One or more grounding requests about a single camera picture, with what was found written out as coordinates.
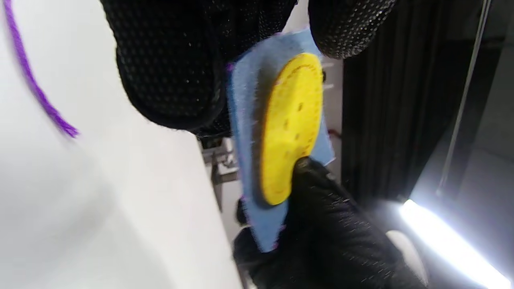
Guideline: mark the person's left hand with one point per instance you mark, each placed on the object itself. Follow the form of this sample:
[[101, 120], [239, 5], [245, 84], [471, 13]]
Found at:
[[168, 60]]

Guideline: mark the person's right hand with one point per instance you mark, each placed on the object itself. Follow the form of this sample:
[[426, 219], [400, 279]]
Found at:
[[329, 241]]

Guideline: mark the blue felt square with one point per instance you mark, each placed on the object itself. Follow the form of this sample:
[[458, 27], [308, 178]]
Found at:
[[245, 120]]

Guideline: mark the yellow felt button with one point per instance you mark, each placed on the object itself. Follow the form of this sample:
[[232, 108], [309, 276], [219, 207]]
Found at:
[[289, 120]]

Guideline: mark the purple thread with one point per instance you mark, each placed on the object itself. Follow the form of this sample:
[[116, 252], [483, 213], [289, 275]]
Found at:
[[36, 90]]

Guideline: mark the long ceiling light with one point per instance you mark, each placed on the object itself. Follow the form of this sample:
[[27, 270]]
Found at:
[[449, 241]]

